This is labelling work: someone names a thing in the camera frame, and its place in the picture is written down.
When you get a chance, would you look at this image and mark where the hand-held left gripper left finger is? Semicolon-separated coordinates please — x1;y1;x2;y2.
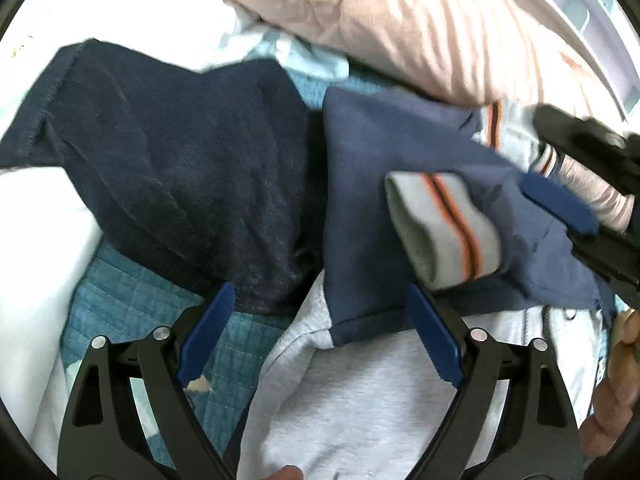
56;281;238;480

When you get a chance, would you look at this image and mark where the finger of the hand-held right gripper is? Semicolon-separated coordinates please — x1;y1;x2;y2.
519;172;640;308
532;104;640;201

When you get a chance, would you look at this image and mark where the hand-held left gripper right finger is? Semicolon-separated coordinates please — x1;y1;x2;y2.
406;284;586;480

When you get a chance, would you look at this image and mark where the dark denim jacket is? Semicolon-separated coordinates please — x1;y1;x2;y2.
0;39;331;318

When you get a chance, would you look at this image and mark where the grey and blue striped sweatshirt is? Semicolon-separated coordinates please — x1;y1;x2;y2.
235;85;616;480

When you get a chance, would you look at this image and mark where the person's left hand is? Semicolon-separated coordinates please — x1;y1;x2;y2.
265;465;307;480

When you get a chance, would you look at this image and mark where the person's right hand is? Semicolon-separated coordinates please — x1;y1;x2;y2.
580;309;640;456

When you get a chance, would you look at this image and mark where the lavender shelf unit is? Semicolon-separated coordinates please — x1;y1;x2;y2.
500;0;640;116

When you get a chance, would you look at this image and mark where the white blanket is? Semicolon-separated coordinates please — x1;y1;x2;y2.
0;167;108;466

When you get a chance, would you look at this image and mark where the pink quilt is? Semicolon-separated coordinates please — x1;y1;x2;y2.
220;0;636;231

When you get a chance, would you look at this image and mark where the light blue striped pillow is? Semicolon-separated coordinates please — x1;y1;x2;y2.
215;10;351;82

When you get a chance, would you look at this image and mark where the white pillow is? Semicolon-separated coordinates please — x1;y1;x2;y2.
15;0;241;73

